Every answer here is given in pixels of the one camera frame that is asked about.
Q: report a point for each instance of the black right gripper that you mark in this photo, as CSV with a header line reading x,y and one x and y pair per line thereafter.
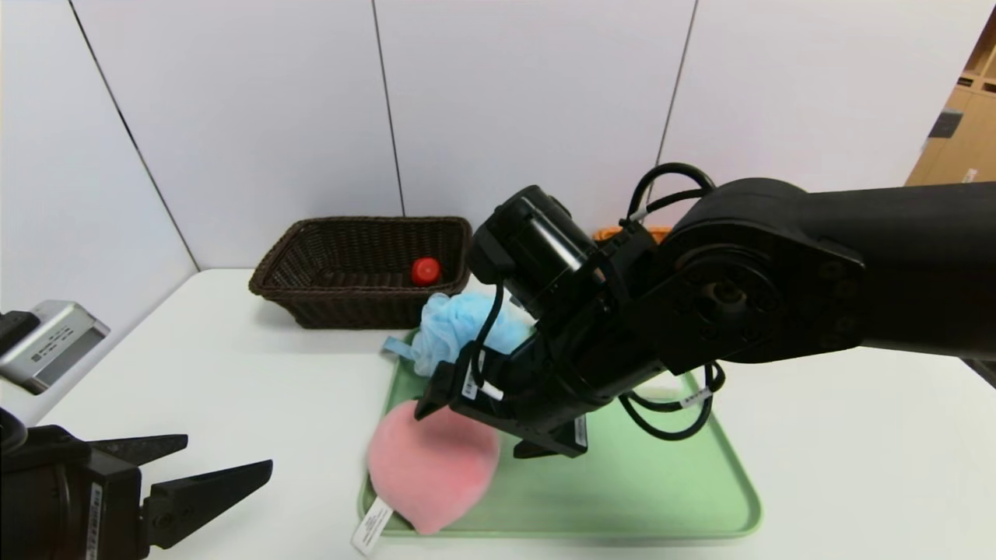
x,y
520,411

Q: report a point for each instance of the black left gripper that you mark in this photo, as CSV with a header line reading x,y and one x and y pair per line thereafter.
x,y
101,509

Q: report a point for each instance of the pink plush peach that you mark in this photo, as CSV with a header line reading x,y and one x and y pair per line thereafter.
x,y
436,474

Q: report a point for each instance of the light blue bath loofah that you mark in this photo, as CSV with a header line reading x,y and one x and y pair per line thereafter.
x,y
447,327

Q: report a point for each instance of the small red tomato toy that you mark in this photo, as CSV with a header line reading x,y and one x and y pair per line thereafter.
x,y
426,272

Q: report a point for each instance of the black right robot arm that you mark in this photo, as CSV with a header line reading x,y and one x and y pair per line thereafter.
x,y
778,272

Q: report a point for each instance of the dark brown wicker basket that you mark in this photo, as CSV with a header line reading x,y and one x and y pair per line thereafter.
x,y
342,272

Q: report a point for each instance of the orange wicker basket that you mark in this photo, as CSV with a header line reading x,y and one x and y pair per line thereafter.
x,y
611,233

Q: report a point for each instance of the white soap bar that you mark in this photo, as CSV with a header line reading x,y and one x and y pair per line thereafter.
x,y
660,386

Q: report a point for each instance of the light green plastic tray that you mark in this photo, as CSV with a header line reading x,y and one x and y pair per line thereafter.
x,y
661,482

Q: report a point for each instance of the grey cabinet plate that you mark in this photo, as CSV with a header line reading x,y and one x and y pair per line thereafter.
x,y
945,124

